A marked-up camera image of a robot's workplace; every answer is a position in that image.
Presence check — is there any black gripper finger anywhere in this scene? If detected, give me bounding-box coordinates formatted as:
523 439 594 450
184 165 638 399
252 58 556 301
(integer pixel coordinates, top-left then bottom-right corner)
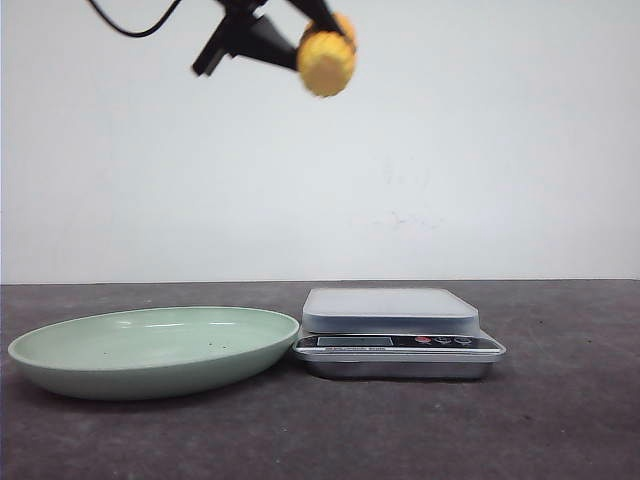
288 0 346 36
191 1 297 76

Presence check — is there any yellow corn cob piece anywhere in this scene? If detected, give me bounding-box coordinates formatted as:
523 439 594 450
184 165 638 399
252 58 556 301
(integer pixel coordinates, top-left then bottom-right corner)
296 12 357 98

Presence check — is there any silver digital kitchen scale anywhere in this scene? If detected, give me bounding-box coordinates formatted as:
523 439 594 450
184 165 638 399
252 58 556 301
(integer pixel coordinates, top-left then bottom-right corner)
292 287 506 380

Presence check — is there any light green plate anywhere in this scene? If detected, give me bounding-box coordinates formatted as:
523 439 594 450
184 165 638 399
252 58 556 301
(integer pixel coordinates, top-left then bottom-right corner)
8 306 299 401

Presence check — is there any black cable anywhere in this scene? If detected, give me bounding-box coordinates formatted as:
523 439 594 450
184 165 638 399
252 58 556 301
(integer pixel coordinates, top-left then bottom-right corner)
87 0 182 38

